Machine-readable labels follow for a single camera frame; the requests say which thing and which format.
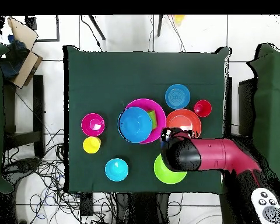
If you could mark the cardboard box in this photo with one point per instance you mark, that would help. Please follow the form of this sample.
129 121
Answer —
25 67

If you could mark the small crimson bowl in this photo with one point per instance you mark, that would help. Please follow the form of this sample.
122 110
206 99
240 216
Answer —
92 124

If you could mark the small ribbed light blue bowl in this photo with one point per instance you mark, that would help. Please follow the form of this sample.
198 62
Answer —
116 169

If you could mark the orange bowl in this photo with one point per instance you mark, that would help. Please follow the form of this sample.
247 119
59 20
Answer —
183 119

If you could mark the black floor box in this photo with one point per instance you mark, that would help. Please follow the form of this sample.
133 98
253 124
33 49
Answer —
86 205

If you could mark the green cup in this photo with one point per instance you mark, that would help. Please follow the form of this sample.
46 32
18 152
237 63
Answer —
153 119

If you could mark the red cup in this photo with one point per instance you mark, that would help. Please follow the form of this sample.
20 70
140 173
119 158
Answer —
202 108

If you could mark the yellow object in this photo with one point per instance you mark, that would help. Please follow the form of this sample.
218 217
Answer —
178 18

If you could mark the large magenta bowl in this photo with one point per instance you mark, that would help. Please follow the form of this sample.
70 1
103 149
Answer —
159 121

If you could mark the blue straight-sided bowl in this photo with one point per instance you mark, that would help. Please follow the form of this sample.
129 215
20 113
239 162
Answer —
177 96

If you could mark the large blue bowl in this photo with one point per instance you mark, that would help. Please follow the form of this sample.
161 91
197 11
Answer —
135 124

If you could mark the black tripod leg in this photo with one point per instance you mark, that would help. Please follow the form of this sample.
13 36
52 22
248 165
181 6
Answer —
159 25
96 26

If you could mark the dark blue cloth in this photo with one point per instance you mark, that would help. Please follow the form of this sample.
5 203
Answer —
14 58

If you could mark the yellow cup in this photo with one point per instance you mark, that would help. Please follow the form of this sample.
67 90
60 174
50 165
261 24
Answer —
91 145

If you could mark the green bowl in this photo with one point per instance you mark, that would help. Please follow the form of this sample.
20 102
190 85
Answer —
165 176

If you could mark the black stool frame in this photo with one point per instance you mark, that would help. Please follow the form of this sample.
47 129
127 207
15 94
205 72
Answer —
38 105

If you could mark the black square frame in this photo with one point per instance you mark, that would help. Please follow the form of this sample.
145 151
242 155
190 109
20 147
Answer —
57 28

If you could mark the dark green tablecloth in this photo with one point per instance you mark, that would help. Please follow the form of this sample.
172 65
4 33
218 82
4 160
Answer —
149 67

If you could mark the grey robot base foot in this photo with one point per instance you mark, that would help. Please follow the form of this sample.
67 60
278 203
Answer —
21 166

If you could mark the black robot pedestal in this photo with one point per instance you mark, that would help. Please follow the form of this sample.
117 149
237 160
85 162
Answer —
142 210

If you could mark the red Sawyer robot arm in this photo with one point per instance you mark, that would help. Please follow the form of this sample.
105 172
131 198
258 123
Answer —
219 154

